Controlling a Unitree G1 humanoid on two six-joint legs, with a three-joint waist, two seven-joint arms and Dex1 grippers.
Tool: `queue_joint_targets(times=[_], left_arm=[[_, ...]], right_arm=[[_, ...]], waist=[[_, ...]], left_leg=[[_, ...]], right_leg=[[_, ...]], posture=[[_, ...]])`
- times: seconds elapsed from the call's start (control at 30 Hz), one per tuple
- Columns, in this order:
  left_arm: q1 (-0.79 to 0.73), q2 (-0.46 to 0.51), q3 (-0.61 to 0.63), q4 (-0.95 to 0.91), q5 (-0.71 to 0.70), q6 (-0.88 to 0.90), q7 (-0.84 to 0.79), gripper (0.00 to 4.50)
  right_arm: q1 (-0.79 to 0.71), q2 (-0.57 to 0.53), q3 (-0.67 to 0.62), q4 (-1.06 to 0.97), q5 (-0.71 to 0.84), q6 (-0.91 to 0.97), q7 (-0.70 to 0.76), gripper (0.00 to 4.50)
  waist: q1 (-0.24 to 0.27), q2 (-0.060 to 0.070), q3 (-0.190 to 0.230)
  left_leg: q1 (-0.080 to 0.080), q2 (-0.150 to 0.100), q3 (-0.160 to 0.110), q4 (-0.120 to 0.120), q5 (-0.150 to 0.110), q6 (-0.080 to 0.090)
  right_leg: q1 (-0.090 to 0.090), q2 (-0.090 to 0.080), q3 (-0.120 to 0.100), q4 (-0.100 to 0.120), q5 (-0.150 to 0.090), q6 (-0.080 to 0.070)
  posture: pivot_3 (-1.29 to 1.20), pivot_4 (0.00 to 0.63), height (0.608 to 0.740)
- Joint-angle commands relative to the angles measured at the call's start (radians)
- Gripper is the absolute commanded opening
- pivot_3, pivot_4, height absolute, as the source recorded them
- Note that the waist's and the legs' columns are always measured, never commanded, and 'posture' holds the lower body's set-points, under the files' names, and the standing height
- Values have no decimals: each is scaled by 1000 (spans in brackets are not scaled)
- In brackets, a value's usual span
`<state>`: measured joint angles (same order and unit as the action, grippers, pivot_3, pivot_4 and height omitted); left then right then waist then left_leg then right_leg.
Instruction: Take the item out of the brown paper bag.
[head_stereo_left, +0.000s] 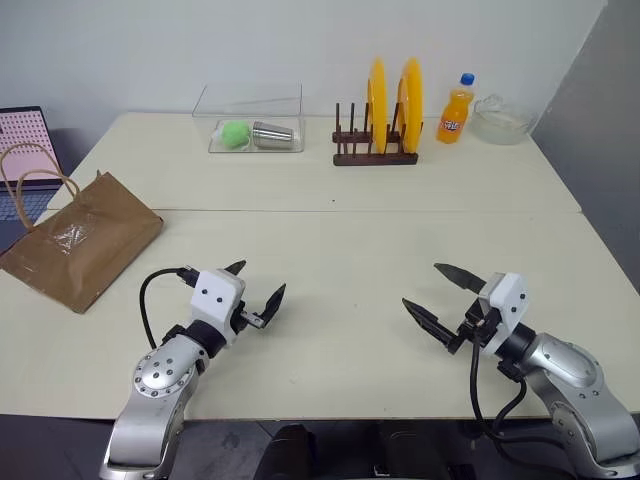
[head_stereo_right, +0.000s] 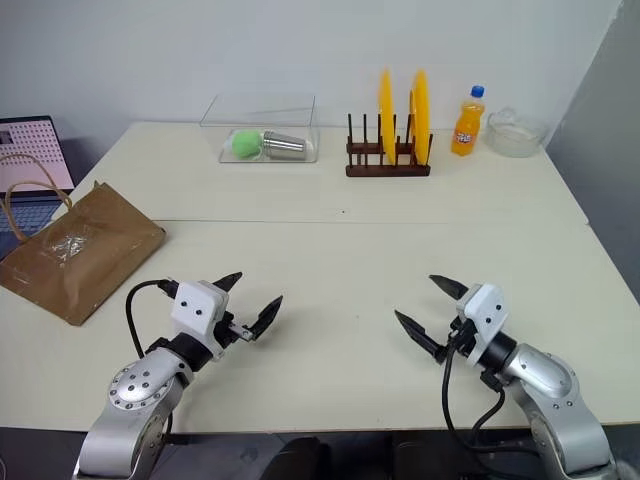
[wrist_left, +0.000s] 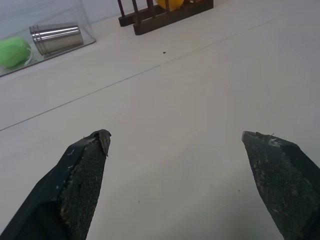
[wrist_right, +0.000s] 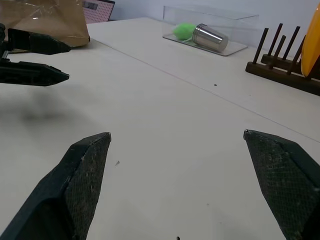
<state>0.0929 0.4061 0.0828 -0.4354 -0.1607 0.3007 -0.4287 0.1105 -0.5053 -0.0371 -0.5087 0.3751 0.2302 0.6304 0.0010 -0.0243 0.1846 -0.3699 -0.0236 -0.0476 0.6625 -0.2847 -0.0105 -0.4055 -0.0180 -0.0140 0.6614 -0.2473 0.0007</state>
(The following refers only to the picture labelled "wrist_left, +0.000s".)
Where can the stainless steel cup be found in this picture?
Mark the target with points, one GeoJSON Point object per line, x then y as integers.
{"type": "Point", "coordinates": [56, 38]}

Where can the dark wooden rack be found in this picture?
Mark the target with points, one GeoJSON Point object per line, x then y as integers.
{"type": "Point", "coordinates": [160, 16]}

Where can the green bath sponge ball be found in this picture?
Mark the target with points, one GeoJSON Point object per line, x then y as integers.
{"type": "Point", "coordinates": [13, 52]}

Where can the clear plastic box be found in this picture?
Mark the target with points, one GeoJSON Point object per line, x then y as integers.
{"type": "Point", "coordinates": [37, 37]}

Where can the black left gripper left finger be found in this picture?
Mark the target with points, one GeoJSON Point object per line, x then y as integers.
{"type": "Point", "coordinates": [65, 190]}

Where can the yellow round object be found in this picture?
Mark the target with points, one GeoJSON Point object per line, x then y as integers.
{"type": "Point", "coordinates": [169, 3]}

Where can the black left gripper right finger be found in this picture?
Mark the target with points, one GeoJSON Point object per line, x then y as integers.
{"type": "Point", "coordinates": [282, 180]}

